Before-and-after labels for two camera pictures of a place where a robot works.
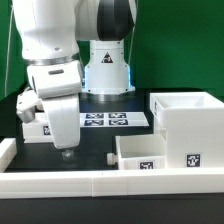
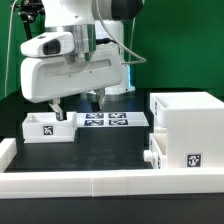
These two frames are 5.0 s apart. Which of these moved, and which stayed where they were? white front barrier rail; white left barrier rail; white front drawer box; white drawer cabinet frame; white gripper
Moved: white gripper; white front drawer box
Stayed: white left barrier rail; white front barrier rail; white drawer cabinet frame
